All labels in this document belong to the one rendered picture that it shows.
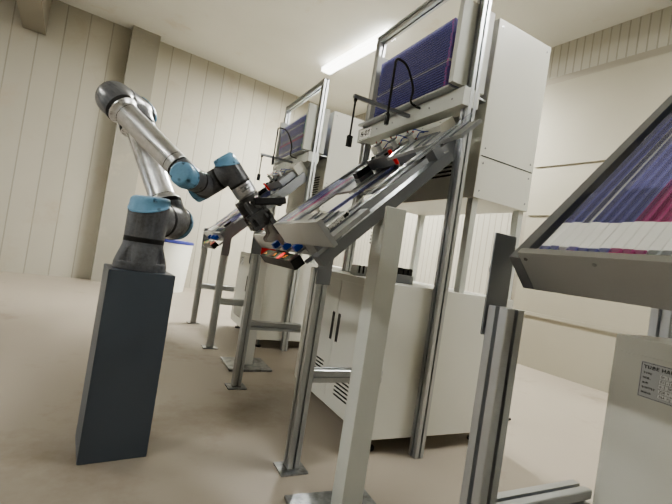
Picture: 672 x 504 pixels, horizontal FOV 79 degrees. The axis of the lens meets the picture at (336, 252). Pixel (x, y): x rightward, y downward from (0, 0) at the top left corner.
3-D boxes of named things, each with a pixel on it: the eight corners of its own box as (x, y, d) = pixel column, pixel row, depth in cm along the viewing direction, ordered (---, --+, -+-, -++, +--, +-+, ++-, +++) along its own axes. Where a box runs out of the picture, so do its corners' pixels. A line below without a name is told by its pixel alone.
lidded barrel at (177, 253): (181, 288, 520) (189, 241, 521) (191, 294, 480) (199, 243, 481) (140, 285, 493) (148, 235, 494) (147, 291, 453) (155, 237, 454)
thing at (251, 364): (229, 371, 215) (252, 226, 217) (220, 358, 237) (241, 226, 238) (272, 372, 226) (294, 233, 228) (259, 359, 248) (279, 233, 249)
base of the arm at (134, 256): (114, 269, 115) (119, 234, 116) (109, 264, 128) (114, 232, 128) (169, 274, 124) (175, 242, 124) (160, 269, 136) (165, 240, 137)
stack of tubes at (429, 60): (445, 85, 155) (456, 16, 155) (373, 117, 200) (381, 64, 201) (469, 96, 160) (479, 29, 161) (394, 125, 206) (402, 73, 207)
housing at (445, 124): (453, 158, 157) (438, 125, 152) (383, 173, 200) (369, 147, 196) (467, 148, 159) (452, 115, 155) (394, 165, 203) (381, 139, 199)
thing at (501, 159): (434, 450, 158) (500, 17, 161) (347, 386, 220) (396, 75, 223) (546, 439, 188) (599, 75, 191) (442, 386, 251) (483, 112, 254)
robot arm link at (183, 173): (94, 60, 125) (202, 168, 119) (118, 76, 136) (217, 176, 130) (69, 87, 125) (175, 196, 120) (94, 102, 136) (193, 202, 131)
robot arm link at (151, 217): (113, 233, 121) (121, 188, 121) (140, 236, 134) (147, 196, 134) (151, 239, 119) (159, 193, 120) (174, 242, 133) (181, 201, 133)
